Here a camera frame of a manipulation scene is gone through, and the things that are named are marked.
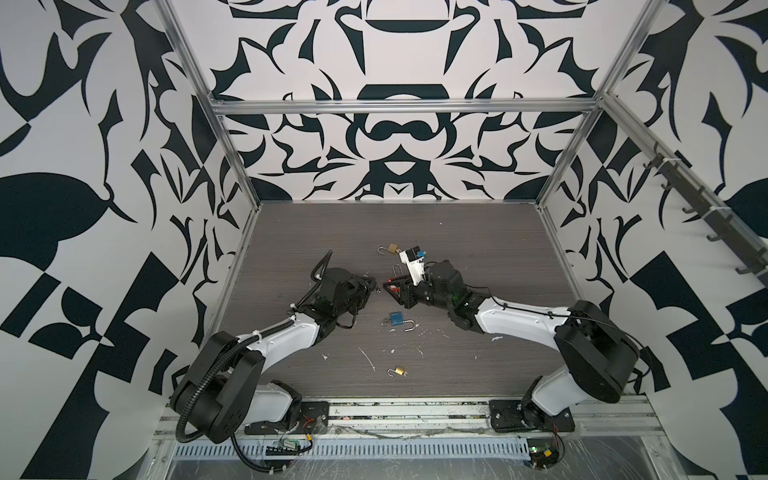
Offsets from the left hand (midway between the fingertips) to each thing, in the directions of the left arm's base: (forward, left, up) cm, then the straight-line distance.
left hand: (378, 275), depth 85 cm
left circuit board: (-38, +22, -14) cm, 46 cm away
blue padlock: (-8, -5, -12) cm, 15 cm away
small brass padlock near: (-22, -5, -12) cm, 26 cm away
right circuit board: (-41, -38, -14) cm, 58 cm away
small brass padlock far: (+17, -5, -11) cm, 21 cm away
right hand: (-4, -2, +2) cm, 5 cm away
